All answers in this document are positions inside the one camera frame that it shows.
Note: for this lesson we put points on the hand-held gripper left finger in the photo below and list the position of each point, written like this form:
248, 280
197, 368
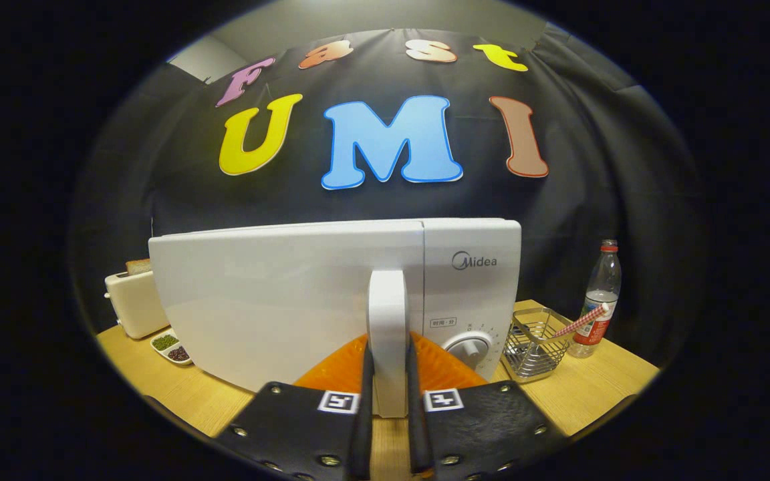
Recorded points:
361, 421

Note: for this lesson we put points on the white divided bean dish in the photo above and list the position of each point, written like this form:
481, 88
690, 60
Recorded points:
171, 347

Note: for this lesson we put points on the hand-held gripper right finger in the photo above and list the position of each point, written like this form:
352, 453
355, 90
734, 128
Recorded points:
417, 421

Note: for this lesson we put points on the clear plastic water bottle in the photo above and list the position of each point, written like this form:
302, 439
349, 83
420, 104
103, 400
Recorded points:
602, 287

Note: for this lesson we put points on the cream toaster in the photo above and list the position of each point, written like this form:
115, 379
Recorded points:
134, 304

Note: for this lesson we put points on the toast bread slice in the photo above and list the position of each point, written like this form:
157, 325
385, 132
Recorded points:
139, 266

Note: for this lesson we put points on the white microwave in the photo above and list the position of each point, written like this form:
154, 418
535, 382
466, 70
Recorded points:
271, 300

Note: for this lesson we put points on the red striped straw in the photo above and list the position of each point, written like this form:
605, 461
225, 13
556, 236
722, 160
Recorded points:
582, 321

